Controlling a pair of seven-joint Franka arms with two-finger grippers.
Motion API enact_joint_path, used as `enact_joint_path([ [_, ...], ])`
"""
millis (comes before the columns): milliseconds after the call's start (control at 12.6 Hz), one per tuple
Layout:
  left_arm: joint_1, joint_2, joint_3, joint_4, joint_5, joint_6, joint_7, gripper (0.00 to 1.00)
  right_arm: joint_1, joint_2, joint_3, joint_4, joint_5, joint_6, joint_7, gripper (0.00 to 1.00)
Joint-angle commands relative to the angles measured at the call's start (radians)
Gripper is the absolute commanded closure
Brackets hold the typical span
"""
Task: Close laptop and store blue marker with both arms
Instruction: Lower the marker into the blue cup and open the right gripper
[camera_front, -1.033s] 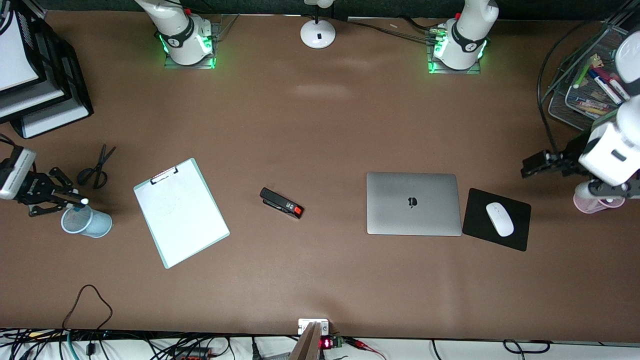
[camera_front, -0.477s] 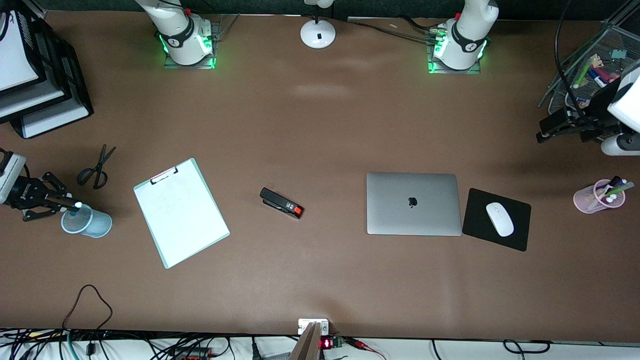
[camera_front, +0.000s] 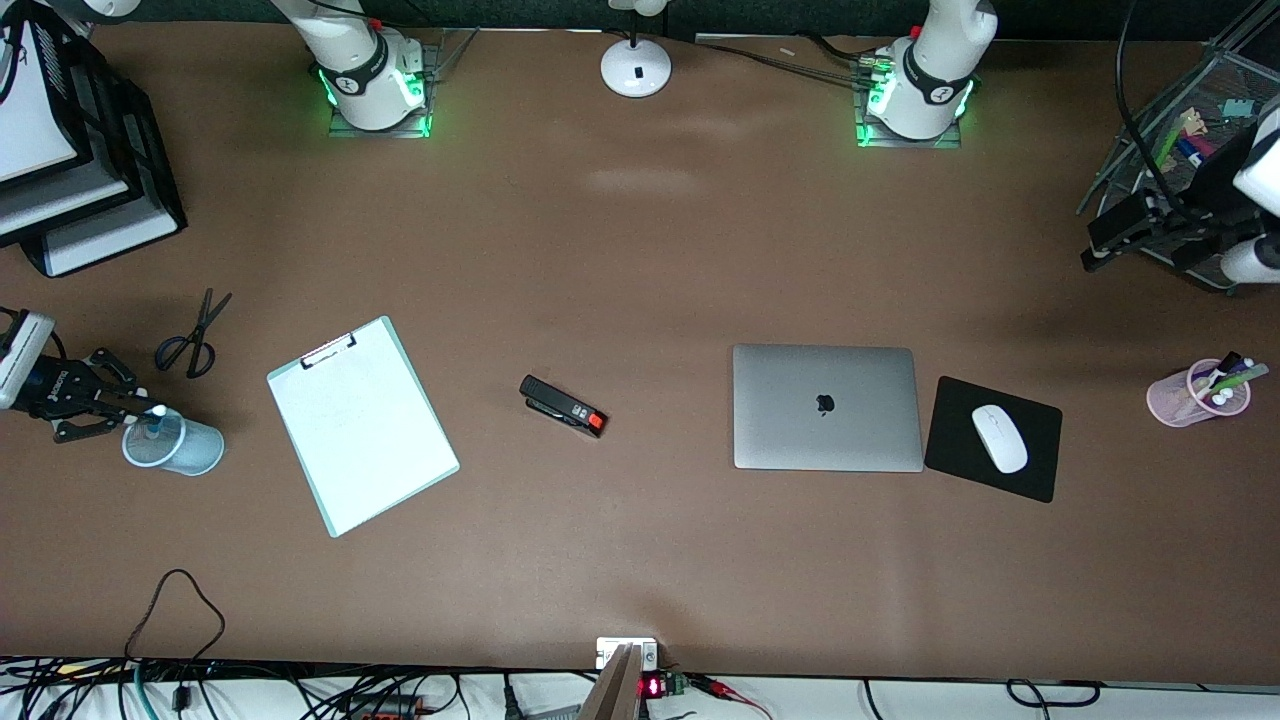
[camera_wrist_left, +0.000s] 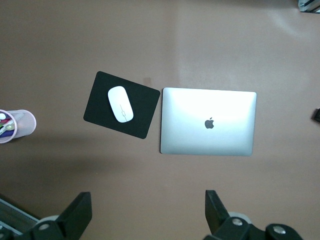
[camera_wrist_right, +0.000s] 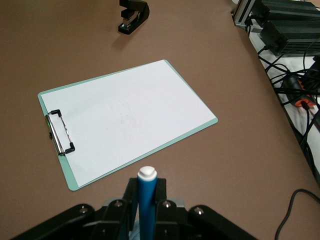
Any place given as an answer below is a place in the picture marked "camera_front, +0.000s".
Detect silver laptop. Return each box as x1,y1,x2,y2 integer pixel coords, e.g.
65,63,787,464
732,344,925,473

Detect green marker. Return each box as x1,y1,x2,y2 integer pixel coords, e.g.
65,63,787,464
1208,364,1271,394

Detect light blue mesh pen cup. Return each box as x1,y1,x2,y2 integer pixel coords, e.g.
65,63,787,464
122,406,226,477

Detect black scissors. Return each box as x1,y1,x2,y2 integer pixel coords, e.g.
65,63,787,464
154,288,234,380

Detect grey metal mesh tray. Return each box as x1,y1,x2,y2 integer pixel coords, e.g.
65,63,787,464
1078,0,1280,294

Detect white paper sheet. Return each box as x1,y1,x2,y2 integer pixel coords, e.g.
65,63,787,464
42,195,183,278
0,25,83,183
0,150,133,246

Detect pink translucent pen cup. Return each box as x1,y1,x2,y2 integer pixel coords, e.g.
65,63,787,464
1146,358,1253,429

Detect white computer mouse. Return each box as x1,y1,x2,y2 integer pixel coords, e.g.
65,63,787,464
971,404,1030,475

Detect black stacked paper tray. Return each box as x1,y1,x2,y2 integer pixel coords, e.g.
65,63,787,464
0,18,188,279

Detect light green clipboard with paper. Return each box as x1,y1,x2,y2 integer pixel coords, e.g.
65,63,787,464
266,315,462,539

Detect black mouse pad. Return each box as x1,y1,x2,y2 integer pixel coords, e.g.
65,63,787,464
923,375,1064,504

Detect orange black connector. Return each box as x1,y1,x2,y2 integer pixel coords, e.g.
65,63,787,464
345,695,429,720

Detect black stapler with red tip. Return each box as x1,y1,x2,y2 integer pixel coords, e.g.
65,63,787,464
519,374,608,439

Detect white lamp base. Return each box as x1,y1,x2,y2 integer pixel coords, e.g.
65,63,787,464
600,0,673,99

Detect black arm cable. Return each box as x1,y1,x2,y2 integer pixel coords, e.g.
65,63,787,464
1114,0,1183,206
0,18,25,103

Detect black looped cable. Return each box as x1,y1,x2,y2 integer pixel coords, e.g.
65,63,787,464
124,568,227,666

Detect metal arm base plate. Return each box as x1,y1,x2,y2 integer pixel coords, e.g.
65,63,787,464
328,45,433,139
855,60,963,149

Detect tangled black cables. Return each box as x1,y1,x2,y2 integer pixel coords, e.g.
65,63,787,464
0,655,601,720

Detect black cable bundle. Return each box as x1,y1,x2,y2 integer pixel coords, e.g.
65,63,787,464
695,38,891,93

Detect thin black cable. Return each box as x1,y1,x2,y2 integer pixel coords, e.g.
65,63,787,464
1005,678,1103,707

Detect white mount bracket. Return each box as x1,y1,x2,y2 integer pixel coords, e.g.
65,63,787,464
596,637,659,671

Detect grey camera mount beam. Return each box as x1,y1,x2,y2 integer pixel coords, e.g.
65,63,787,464
578,643,643,720

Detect red wire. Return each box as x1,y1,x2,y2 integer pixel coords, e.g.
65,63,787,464
690,675,773,720

